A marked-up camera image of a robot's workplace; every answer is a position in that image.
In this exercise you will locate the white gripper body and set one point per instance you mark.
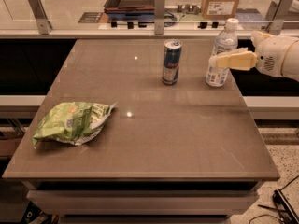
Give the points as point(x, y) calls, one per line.
point(269, 55)

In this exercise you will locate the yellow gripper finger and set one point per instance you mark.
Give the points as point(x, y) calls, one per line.
point(243, 61)
point(234, 51)

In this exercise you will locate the clear plastic water bottle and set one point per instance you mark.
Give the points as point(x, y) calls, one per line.
point(225, 41)

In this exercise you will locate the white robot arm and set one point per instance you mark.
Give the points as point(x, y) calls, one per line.
point(274, 55)

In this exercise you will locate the green jalapeno chip bag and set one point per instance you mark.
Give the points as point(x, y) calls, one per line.
point(74, 123)

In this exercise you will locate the brown cardboard box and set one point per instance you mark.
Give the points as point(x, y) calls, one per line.
point(219, 9)

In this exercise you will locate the blue silver energy drink can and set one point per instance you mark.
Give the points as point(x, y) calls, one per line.
point(172, 52)

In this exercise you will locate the black device on floor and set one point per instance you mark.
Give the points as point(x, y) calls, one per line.
point(285, 210)

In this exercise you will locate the right metal glass bracket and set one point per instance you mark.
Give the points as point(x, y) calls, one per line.
point(276, 16)

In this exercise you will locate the metal glass bracket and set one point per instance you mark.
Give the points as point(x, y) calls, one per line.
point(43, 24)
point(276, 16)
point(159, 16)

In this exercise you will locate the middle metal glass bracket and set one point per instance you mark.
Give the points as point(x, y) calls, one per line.
point(159, 16)

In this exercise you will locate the left metal glass bracket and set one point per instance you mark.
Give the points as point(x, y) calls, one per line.
point(43, 24)

